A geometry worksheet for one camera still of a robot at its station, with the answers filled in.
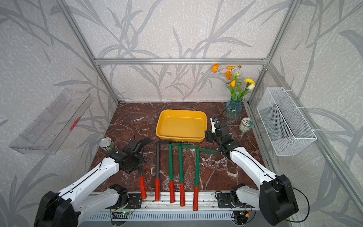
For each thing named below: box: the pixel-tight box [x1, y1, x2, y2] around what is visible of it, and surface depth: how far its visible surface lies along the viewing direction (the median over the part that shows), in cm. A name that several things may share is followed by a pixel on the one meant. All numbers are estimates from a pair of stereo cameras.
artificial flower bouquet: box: [211, 64, 256, 102], surface depth 97 cm
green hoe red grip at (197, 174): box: [193, 148, 217, 212], surface depth 83 cm
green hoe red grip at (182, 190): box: [178, 144, 199, 207], surface depth 83 cm
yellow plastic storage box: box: [155, 109, 208, 143], surface depth 108 cm
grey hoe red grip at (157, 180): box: [154, 139, 174, 202], surface depth 83 cm
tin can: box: [98, 137, 116, 151], surface depth 93 cm
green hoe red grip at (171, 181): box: [168, 142, 188, 204], surface depth 84 cm
